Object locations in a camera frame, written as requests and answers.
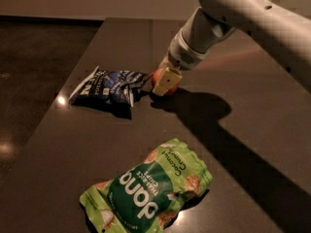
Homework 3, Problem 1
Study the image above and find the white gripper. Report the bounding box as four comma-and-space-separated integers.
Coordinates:
152, 6, 237, 97

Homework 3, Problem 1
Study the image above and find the red apple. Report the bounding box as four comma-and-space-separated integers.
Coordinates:
151, 67, 180, 97

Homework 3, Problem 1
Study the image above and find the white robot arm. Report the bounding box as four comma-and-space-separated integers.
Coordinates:
153, 0, 311, 96

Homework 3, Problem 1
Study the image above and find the blue chip bag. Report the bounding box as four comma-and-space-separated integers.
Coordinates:
69, 66, 152, 107

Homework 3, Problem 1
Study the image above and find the green rice chips bag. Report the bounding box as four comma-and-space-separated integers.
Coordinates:
80, 139, 212, 233

